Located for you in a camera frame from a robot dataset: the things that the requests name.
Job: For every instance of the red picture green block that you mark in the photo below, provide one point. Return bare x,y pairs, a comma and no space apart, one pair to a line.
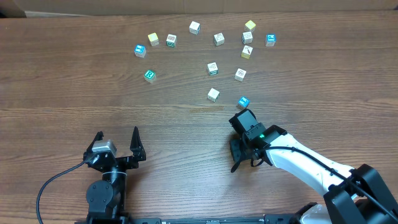
171,40

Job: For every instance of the blue letter wooden block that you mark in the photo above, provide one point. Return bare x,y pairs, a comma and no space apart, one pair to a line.
243,102

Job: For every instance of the yellow block top right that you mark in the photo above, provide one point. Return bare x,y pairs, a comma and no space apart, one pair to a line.
249,26

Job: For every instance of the grapes picture green G block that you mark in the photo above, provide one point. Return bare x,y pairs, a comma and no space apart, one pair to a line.
212,69

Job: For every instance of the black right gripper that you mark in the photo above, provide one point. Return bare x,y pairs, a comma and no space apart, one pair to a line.
252,158

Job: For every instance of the plain wooden block number 9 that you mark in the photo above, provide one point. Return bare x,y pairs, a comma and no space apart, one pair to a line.
213,95

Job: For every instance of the yellow block left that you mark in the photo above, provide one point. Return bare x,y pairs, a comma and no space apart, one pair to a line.
153,39

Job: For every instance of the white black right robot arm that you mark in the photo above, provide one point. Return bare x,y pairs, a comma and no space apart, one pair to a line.
351,195

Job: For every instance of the white picture block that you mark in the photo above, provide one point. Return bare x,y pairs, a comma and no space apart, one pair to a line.
247,37
218,39

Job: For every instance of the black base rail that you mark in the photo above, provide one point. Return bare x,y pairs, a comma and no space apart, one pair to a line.
214,220

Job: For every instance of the white picture block centre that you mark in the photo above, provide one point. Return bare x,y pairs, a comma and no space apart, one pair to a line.
218,39

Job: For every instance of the blue letter P block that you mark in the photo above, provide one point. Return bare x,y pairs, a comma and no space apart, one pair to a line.
270,40

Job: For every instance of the blue block far left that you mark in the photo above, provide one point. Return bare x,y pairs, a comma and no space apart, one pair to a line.
140,51

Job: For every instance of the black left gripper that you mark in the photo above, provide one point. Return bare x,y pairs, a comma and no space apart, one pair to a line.
138,154

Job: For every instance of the white picture block right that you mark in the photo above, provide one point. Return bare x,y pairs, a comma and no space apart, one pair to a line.
247,37

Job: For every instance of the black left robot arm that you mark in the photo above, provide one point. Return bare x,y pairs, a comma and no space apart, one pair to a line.
106,197

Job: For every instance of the green letter R block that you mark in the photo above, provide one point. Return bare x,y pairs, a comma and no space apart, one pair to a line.
150,76

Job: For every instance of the white block top centre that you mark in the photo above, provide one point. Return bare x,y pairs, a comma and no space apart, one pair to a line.
194,27

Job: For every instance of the yellow sided tool picture block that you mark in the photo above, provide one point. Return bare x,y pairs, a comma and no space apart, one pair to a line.
246,52

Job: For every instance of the shell picture wooden block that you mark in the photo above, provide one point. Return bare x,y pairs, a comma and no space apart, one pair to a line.
240,74

